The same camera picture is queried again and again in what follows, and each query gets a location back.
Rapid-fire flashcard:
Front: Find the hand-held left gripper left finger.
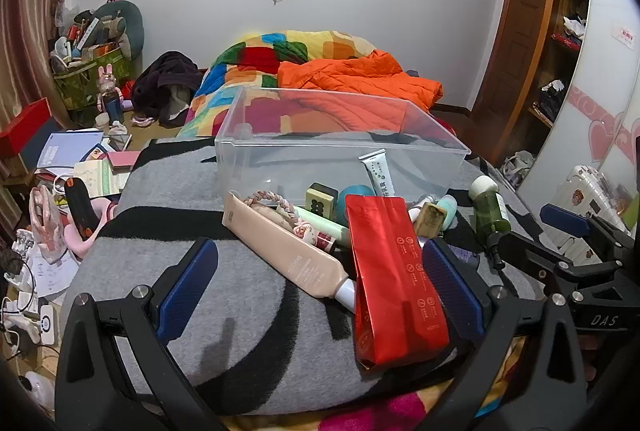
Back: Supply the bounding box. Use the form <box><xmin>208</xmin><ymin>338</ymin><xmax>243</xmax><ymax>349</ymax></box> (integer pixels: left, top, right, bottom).
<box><xmin>55</xmin><ymin>237</ymin><xmax>226</xmax><ymax>431</ymax></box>

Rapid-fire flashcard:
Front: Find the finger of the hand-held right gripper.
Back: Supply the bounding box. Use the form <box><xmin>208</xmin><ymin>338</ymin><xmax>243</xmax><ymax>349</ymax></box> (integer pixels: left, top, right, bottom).
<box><xmin>487</xmin><ymin>231</ymin><xmax>621</xmax><ymax>284</ymax></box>
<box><xmin>540</xmin><ymin>204</ymin><xmax>631</xmax><ymax>257</ymax></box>

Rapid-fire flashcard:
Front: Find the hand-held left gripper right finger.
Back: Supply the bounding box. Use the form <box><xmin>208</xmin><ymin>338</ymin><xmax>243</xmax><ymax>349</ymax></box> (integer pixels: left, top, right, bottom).
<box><xmin>422</xmin><ymin>238</ymin><xmax>588</xmax><ymax>431</ymax></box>

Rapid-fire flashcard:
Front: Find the olive bottle with white cap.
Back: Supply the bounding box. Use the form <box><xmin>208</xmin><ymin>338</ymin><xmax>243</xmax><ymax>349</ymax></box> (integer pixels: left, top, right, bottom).
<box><xmin>469</xmin><ymin>175</ymin><xmax>512</xmax><ymax>247</ymax></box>

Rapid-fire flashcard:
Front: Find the red foil packet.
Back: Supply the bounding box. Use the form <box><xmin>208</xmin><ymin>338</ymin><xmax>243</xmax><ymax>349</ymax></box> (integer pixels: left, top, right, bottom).
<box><xmin>345</xmin><ymin>194</ymin><xmax>449</xmax><ymax>369</ymax></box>

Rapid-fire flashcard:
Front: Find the small teal bottle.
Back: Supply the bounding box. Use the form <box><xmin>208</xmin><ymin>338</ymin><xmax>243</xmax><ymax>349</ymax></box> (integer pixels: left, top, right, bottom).
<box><xmin>437</xmin><ymin>194</ymin><xmax>458</xmax><ymax>232</ymax></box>

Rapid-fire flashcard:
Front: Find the pink cosmetic tube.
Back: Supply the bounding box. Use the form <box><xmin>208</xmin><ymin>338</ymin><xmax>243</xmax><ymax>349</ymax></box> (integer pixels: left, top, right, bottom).
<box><xmin>222</xmin><ymin>191</ymin><xmax>358</xmax><ymax>312</ymax></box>

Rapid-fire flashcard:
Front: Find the pink white braided rope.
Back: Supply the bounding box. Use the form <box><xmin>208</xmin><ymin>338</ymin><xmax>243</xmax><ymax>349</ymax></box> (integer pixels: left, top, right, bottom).
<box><xmin>243</xmin><ymin>191</ymin><xmax>321</xmax><ymax>244</ymax></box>

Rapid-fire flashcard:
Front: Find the white green toothpaste tube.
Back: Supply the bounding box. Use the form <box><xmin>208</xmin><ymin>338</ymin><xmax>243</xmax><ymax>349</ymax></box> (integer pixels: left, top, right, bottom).
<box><xmin>359</xmin><ymin>151</ymin><xmax>396</xmax><ymax>199</ymax></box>

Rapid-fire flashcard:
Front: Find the light green tube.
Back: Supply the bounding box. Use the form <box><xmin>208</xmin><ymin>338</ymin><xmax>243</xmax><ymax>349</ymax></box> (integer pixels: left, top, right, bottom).
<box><xmin>292</xmin><ymin>206</ymin><xmax>351</xmax><ymax>247</ymax></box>

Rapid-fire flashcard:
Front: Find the clear plastic bin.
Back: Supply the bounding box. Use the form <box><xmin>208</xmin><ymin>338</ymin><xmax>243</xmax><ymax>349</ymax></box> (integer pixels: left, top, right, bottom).
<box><xmin>215</xmin><ymin>86</ymin><xmax>472</xmax><ymax>212</ymax></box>

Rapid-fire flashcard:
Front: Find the cream green tile block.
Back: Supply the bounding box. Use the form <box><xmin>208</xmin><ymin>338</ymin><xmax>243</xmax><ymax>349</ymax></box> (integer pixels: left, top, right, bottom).
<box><xmin>305</xmin><ymin>182</ymin><xmax>339</xmax><ymax>217</ymax></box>

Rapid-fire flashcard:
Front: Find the white suitcase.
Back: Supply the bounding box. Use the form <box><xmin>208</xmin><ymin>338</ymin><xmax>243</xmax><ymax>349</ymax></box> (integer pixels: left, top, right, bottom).
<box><xmin>547</xmin><ymin>165</ymin><xmax>631</xmax><ymax>264</ymax></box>

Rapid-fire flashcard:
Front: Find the white floor bag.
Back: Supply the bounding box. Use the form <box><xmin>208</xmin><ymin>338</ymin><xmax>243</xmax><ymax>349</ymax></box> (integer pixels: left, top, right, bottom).
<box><xmin>501</xmin><ymin>151</ymin><xmax>537</xmax><ymax>185</ymax></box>

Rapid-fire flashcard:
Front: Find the grey black blanket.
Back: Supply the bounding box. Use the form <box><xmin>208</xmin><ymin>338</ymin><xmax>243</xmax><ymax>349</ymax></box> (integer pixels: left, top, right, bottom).
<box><xmin>60</xmin><ymin>136</ymin><xmax>541</xmax><ymax>417</ymax></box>

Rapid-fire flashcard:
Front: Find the black device with orange tip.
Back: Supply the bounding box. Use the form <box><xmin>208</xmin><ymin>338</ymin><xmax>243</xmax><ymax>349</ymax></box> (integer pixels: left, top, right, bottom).
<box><xmin>65</xmin><ymin>178</ymin><xmax>101</xmax><ymax>242</ymax></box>

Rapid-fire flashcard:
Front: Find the white wardrobe with heart print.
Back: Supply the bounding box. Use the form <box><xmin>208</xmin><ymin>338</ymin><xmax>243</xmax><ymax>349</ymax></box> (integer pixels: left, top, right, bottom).
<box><xmin>515</xmin><ymin>0</ymin><xmax>640</xmax><ymax>217</ymax></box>

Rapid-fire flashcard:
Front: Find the white power strip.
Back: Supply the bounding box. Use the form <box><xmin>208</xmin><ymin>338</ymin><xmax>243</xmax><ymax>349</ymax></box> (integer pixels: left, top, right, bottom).
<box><xmin>39</xmin><ymin>305</ymin><xmax>59</xmax><ymax>345</ymax></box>

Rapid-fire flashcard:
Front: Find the pink flat box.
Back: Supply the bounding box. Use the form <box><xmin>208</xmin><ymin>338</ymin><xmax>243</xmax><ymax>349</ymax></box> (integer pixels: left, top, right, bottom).
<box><xmin>107</xmin><ymin>151</ymin><xmax>142</xmax><ymax>174</ymax></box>

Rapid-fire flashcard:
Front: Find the pink clear handbag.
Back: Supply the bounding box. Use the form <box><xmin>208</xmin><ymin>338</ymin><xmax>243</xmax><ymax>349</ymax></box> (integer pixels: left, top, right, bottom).
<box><xmin>29</xmin><ymin>186</ymin><xmax>67</xmax><ymax>258</ymax></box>

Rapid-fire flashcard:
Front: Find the pale blue notebook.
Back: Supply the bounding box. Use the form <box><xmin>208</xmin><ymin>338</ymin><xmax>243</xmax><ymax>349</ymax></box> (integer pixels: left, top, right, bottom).
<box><xmin>37</xmin><ymin>131</ymin><xmax>103</xmax><ymax>169</ymax></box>

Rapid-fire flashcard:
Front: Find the wooden door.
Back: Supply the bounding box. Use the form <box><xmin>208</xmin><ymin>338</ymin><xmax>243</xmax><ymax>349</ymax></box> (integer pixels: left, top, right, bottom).
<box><xmin>470</xmin><ymin>0</ymin><xmax>557</xmax><ymax>162</ymax></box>

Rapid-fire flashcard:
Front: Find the dark purple clothes pile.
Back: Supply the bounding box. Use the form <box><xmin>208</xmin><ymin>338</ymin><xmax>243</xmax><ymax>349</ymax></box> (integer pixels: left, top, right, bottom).
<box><xmin>132</xmin><ymin>51</ymin><xmax>201</xmax><ymax>127</ymax></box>

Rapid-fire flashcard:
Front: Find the pink bunny toy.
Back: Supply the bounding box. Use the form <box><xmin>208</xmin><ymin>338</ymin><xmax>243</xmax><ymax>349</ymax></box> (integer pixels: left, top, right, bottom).
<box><xmin>97</xmin><ymin>65</ymin><xmax>123</xmax><ymax>122</ymax></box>

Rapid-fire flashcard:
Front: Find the orange down jacket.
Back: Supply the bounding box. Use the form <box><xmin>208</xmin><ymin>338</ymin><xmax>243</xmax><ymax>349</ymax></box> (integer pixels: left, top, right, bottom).
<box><xmin>276</xmin><ymin>50</ymin><xmax>444</xmax><ymax>112</ymax></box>

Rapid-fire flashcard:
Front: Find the red box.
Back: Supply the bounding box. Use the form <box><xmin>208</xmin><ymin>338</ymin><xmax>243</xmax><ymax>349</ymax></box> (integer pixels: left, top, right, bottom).
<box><xmin>0</xmin><ymin>98</ymin><xmax>52</xmax><ymax>157</ymax></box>

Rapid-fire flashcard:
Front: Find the green basket of clutter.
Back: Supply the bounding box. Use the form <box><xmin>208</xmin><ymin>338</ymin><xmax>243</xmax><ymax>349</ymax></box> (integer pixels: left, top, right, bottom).
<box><xmin>52</xmin><ymin>46</ymin><xmax>133</xmax><ymax>112</ymax></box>

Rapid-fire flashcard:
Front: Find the colourful patchwork quilt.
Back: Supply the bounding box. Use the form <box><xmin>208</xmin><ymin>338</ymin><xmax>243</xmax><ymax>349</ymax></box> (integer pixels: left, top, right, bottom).
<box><xmin>177</xmin><ymin>30</ymin><xmax>506</xmax><ymax>431</ymax></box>

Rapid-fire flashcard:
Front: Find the grey green neck pillow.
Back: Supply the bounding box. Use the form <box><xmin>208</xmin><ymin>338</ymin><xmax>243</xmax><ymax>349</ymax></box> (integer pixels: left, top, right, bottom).
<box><xmin>75</xmin><ymin>0</ymin><xmax>146</xmax><ymax>59</ymax></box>

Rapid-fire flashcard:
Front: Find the striped brown curtain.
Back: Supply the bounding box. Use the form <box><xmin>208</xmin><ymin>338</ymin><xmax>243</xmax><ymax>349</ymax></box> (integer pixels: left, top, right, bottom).
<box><xmin>0</xmin><ymin>0</ymin><xmax>101</xmax><ymax>147</ymax></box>

